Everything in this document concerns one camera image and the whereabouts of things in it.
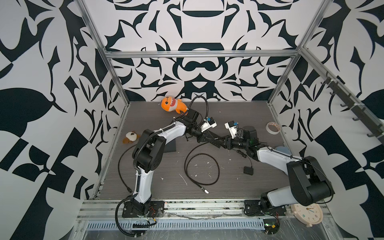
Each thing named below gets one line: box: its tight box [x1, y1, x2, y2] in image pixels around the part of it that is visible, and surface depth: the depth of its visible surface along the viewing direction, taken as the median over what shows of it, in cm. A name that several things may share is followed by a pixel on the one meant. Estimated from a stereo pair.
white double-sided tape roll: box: [265, 121, 281, 135], surface depth 106 cm
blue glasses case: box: [275, 146, 292, 155], surface depth 96 cm
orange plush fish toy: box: [160, 96, 188, 114], surface depth 111 cm
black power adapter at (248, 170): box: [236, 149, 254, 176], surface depth 88 cm
